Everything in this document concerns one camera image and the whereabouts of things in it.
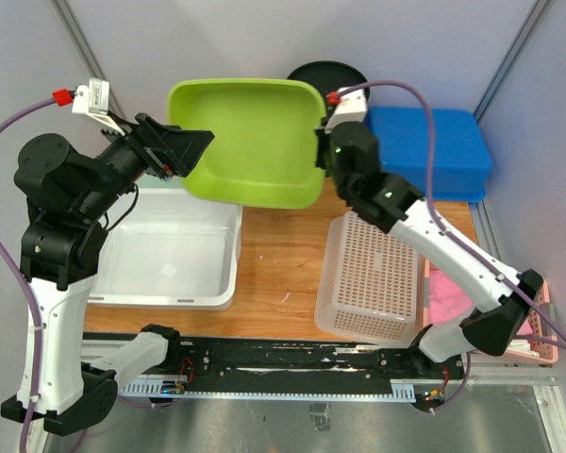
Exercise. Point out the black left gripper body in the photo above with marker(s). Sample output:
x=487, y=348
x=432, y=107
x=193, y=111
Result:
x=125, y=159

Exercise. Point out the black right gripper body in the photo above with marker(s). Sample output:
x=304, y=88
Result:
x=323, y=149

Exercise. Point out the dark grey round bucket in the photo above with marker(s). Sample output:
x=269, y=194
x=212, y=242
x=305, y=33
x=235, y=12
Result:
x=327, y=76

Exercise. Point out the lime green plastic basin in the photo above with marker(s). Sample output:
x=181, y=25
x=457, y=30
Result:
x=264, y=148

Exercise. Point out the white perforated plastic basket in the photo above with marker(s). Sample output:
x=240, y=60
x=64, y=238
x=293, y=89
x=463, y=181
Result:
x=368, y=289

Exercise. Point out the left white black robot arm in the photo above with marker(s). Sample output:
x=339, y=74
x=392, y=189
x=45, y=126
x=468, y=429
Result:
x=67, y=195

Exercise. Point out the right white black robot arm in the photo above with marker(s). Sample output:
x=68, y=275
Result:
x=501, y=296

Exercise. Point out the white rectangular plastic tub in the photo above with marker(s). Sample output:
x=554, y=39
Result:
x=170, y=250

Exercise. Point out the pink cloth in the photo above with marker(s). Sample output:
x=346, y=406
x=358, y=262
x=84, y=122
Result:
x=446, y=300

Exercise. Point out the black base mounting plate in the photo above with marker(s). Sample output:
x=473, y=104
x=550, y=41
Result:
x=209, y=363

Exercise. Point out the pink perforated plastic basket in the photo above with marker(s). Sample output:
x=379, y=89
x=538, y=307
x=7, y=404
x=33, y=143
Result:
x=519, y=350

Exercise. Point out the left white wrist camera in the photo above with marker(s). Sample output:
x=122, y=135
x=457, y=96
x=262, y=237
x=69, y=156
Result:
x=91, y=101

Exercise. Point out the grey aluminium frame rail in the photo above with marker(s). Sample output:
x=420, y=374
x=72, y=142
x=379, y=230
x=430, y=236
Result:
x=77, y=36

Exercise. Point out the white slotted cable duct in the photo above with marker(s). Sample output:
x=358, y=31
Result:
x=161, y=390

